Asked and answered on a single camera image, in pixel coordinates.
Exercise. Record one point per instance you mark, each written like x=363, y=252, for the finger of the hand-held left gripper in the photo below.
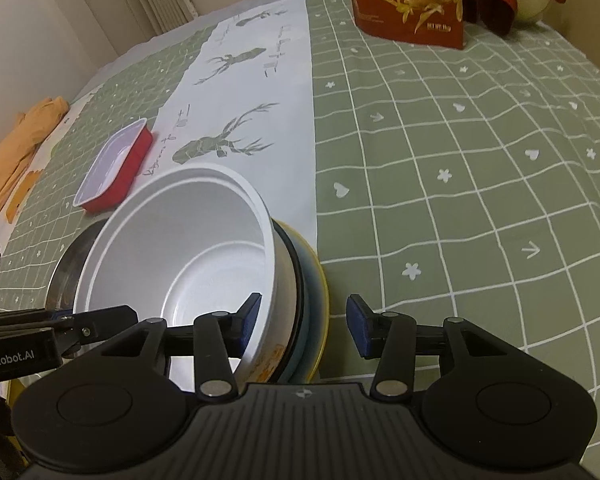
x=105, y=322
x=15, y=334

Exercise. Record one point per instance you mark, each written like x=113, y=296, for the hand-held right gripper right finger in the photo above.
x=361, y=325

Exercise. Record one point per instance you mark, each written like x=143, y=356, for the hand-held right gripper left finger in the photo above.
x=247, y=330

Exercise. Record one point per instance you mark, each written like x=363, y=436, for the white yellow-rimmed ceramic bowl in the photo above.
x=326, y=305

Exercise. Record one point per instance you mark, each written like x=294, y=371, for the blue bowl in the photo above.
x=307, y=310

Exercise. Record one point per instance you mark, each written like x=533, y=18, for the stainless steel bowl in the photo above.
x=67, y=270

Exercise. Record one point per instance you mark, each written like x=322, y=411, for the white plastic bowl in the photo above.
x=180, y=260

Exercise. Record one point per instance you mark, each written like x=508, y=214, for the red rectangular tray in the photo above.
x=110, y=170

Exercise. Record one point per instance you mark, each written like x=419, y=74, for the green checked bed sheet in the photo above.
x=455, y=185

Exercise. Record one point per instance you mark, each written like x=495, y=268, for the orange cloth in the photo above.
x=20, y=150

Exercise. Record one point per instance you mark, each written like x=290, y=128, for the brown snack bag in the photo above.
x=410, y=15

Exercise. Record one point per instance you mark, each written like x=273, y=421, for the dark red cup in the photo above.
x=500, y=10
x=470, y=2

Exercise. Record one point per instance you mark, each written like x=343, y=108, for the beige headboard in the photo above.
x=590, y=15

